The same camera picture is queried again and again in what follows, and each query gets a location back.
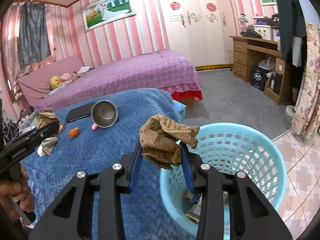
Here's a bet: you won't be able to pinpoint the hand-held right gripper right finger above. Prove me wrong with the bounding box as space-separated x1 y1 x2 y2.
180 142 293 240

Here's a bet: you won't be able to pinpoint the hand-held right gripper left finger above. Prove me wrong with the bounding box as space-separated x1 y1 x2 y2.
29 142 144 240

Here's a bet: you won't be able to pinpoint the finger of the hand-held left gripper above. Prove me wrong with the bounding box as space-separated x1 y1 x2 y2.
24 122 63 147

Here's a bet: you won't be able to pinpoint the brown paper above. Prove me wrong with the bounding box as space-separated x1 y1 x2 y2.
37 108 64 157

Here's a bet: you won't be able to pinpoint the grey printed snack bag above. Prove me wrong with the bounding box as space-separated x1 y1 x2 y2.
186 200 202 222

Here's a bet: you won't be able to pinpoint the brown cardboard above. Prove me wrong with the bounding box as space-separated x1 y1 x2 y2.
139 114 200 169

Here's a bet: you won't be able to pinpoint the light blue plastic basket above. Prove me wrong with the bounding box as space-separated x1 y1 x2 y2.
159 122 287 240

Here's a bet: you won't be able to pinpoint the person's left hand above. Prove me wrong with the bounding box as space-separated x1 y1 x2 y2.
0 164 35 220

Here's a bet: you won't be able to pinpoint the black white patterned bag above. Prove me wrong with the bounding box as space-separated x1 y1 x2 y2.
1 119 20 143

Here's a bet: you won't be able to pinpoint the black phone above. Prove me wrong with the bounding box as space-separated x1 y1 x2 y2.
65 102 97 123

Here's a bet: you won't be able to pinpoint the blue fleece blanket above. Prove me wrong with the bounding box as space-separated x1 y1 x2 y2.
20 88 187 240

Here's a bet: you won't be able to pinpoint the yellow duck plush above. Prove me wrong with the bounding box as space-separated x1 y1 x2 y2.
49 76 62 90

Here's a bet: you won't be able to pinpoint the pink covered headboard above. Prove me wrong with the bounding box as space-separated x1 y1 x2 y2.
16 55 85 105

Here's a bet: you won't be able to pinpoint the pink steel-lined cup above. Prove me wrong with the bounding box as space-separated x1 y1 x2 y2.
91 100 118 131

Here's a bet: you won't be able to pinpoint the pink window curtain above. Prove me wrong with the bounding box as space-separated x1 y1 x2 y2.
0 2 57 85

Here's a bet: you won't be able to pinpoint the grey hanging cloth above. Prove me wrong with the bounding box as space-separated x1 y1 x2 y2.
18 2 52 67

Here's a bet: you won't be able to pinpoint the purple dotted bed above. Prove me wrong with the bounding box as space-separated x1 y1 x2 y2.
34 49 203 113

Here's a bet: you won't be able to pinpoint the black paper bag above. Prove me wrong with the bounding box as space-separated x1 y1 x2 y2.
250 66 268 92

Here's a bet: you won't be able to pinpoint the brown box under desk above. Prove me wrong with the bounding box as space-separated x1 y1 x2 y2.
264 71 283 98

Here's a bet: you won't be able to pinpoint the wooden desk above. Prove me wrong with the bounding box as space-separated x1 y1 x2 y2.
230 35 292 105

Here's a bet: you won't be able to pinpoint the white wardrobe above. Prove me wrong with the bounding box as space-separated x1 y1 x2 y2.
155 0 238 68

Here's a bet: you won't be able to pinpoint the white fan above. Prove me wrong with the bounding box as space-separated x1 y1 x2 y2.
257 57 275 77

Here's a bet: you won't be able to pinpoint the framed wedding photo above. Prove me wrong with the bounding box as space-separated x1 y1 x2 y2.
82 0 137 33

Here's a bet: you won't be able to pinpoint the dark clothing on desk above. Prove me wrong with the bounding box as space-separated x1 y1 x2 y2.
240 30 262 39

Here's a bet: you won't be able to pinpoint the floral curtain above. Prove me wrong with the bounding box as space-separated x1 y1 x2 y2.
290 22 320 140

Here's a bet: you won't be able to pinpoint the white storage box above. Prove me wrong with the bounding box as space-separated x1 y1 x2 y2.
247 24 274 41

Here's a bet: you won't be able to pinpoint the desk lamp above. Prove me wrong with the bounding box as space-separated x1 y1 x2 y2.
237 14 248 37

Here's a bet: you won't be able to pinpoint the purple box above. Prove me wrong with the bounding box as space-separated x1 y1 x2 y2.
252 17 270 26

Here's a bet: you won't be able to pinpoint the dark hanging clothes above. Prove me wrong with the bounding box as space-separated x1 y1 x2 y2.
272 0 308 67

